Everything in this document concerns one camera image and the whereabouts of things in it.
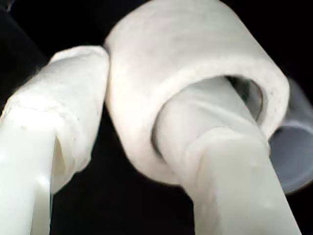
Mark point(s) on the large white tape roll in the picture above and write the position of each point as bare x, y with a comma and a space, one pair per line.
171, 49

